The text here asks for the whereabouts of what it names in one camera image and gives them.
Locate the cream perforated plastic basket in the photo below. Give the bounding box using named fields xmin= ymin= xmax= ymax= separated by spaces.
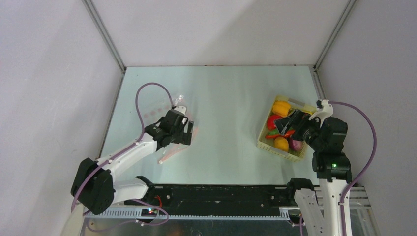
xmin=257 ymin=95 xmax=316 ymax=162

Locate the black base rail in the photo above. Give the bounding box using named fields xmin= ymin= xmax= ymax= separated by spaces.
xmin=141 ymin=178 xmax=315 ymax=217

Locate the clear zip top bag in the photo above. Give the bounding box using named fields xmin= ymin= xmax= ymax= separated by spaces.
xmin=145 ymin=94 xmax=195 ymax=165

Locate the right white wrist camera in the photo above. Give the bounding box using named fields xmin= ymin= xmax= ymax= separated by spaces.
xmin=309 ymin=99 xmax=333 ymax=127

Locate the red chili pepper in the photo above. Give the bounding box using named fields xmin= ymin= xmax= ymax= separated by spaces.
xmin=265 ymin=129 xmax=295 ymax=139

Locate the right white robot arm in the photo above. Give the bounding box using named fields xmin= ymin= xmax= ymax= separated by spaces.
xmin=274 ymin=110 xmax=352 ymax=236

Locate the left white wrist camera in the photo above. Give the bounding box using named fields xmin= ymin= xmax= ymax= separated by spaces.
xmin=173 ymin=105 xmax=187 ymax=115

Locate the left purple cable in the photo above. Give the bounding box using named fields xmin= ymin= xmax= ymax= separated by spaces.
xmin=70 ymin=82 xmax=175 ymax=227

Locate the yellow bell pepper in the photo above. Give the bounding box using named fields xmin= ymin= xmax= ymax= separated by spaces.
xmin=272 ymin=101 xmax=291 ymax=118

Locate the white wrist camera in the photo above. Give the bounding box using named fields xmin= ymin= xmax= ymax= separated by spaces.
xmin=173 ymin=105 xmax=187 ymax=115
xmin=309 ymin=99 xmax=333 ymax=127

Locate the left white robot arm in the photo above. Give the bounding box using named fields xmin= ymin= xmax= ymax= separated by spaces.
xmin=70 ymin=106 xmax=194 ymax=215

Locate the orange mango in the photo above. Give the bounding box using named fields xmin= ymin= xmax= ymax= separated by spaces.
xmin=274 ymin=137 xmax=289 ymax=152

